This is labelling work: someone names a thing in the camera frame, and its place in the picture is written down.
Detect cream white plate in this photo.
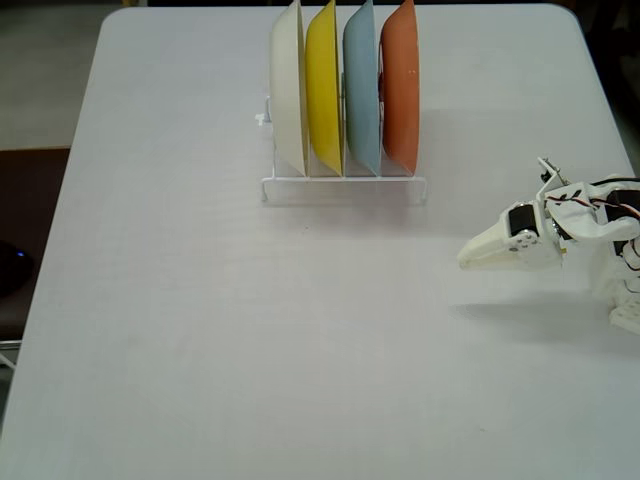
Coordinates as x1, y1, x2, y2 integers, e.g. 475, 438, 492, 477
268, 0, 309, 178

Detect white metal frame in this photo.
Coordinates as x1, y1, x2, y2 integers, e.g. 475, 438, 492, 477
0, 338, 24, 392

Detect yellow plate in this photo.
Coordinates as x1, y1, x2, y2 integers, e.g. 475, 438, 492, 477
304, 0, 346, 178

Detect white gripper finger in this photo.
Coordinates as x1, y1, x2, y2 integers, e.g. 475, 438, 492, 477
457, 229, 550, 275
456, 211, 513, 265

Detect light blue plate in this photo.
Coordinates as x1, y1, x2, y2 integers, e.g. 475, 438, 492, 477
342, 0, 383, 178

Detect white wire dish rack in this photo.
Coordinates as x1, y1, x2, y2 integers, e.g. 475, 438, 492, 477
253, 72, 430, 206

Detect orange plate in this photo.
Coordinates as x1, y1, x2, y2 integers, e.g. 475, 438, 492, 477
378, 0, 422, 177

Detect black device with blue light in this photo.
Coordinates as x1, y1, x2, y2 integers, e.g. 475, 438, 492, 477
0, 239, 35, 301

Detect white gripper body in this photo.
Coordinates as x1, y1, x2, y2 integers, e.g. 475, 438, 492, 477
507, 198, 566, 271

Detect red brown servo cable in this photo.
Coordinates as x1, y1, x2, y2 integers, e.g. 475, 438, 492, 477
618, 238, 640, 277
544, 191, 640, 222

